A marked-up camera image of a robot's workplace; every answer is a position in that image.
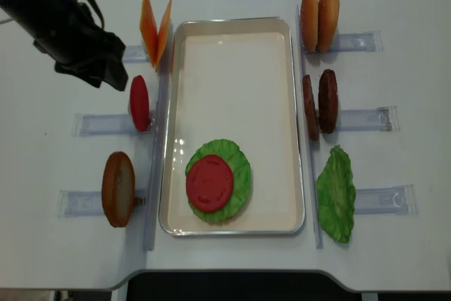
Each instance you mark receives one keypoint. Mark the bun slice rack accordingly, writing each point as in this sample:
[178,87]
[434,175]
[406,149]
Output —
[309,13]
[328,22]
[118,189]

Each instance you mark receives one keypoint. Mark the inner bun slice right rack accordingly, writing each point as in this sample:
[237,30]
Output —
[309,13]

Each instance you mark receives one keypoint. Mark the clear rail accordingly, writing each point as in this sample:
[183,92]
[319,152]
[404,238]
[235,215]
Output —
[318,233]
[159,129]

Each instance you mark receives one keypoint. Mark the clear lettuce rack right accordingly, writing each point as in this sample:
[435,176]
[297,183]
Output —
[397,200]

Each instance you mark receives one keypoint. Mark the clear bun rack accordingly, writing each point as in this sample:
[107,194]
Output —
[354,42]
[73,204]

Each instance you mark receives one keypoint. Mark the orange cheese slice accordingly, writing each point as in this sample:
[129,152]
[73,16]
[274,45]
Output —
[149,31]
[163,35]

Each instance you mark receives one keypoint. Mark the inner brown meat patty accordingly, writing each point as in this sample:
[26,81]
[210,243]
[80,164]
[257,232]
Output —
[309,108]

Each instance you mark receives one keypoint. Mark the left orange cheese slice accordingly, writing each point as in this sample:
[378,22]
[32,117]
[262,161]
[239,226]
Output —
[149,31]

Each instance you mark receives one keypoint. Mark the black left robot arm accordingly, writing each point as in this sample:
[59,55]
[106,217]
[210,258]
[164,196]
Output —
[72,33]

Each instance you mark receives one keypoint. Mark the bun slice left rack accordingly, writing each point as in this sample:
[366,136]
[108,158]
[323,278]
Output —
[118,189]

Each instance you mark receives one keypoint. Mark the outer bun slice right rack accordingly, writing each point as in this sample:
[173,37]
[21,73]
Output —
[328,22]

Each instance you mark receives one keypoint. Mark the clear bun rack right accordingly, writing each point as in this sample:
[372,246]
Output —
[354,42]

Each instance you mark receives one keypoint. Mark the clear cheese rack left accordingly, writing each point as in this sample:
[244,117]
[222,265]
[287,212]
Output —
[135,54]

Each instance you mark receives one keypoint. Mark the metal baking tray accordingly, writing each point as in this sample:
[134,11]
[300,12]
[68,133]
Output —
[234,80]

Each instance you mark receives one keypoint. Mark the clear bun rack left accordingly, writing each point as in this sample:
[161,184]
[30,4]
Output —
[73,204]

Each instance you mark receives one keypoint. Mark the clear left front rail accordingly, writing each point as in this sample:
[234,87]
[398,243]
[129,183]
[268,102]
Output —
[159,129]

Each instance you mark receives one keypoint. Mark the outer brown meat patty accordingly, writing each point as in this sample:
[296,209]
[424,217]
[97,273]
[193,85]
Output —
[328,101]

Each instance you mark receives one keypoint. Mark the clear tomato rack left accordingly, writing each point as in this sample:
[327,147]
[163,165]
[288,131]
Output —
[110,124]

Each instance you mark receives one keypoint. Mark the clear patty rack right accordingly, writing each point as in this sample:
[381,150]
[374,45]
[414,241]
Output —
[380,119]

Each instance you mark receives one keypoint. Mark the right orange cheese slice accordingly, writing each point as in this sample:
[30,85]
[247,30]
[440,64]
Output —
[163,35]

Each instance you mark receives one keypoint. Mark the flat green lettuce leaf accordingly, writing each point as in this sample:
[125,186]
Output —
[230,152]

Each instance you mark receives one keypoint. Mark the brown meat patty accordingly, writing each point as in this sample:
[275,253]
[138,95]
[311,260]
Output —
[309,108]
[328,101]

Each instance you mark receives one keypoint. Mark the clear right front rail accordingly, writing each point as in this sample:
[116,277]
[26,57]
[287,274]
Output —
[318,233]

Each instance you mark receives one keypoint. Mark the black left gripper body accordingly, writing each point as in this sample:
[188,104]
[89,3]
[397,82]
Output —
[99,59]

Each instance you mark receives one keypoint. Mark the standing red tomato slice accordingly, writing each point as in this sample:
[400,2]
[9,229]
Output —
[139,104]

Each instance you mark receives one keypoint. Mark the flat red tomato slice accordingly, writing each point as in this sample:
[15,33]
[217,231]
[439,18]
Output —
[209,183]

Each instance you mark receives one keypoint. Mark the standing green lettuce leaf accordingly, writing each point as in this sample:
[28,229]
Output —
[336,195]

